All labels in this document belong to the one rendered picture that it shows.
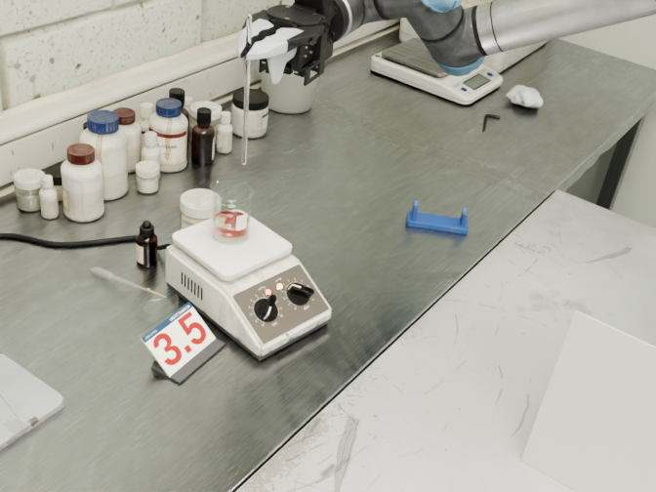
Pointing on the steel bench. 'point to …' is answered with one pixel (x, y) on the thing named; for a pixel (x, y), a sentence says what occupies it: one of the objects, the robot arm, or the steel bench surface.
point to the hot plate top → (202, 236)
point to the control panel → (292, 314)
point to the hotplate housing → (181, 281)
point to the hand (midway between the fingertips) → (249, 47)
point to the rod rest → (437, 221)
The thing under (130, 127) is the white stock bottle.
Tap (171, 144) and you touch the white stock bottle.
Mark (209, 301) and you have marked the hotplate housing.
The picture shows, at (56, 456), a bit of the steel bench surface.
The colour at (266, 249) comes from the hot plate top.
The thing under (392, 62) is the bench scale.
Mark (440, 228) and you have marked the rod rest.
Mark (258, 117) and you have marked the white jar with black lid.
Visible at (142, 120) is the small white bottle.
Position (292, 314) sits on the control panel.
